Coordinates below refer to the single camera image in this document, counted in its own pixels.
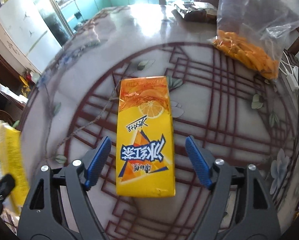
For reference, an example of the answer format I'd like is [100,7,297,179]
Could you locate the yellow medicine box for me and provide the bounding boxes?
[0,120,30,216]

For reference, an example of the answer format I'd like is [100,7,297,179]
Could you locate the yellow iced tea carton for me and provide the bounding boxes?
[115,76,175,198]

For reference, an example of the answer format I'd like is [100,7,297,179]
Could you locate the floral plastic tablecloth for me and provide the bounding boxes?
[20,5,299,239]

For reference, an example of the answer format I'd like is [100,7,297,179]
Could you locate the dark snack package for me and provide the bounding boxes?
[172,2,217,24]

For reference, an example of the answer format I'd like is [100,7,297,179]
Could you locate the white refrigerator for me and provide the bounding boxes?
[0,0,61,73]

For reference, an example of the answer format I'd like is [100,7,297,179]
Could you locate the bag of orange snacks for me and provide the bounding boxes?
[211,0,299,80]

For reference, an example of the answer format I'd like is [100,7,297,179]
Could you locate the white charger cable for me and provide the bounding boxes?
[279,51,299,92]

